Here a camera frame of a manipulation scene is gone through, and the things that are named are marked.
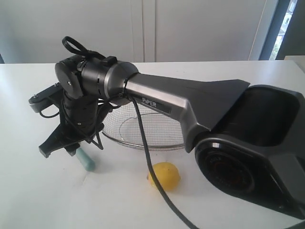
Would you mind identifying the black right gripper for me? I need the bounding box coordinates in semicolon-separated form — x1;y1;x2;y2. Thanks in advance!
39;94;102;158

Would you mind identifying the teal handled peeler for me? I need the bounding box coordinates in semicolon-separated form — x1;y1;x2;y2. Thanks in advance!
75;147;96;172

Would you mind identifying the yellow lemon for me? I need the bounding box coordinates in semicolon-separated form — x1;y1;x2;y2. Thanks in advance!
153;162;181;191

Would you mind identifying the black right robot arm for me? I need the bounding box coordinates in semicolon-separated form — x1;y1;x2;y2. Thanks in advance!
39;54;305;219

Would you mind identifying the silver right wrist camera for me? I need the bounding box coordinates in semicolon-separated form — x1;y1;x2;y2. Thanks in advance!
28;82;63;113

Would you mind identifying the oval wire mesh basket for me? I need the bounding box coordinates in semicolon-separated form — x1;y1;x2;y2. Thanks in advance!
102;103;184;151

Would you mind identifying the window with dark frame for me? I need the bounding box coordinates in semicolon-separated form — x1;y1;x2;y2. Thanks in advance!
258;0;305;61

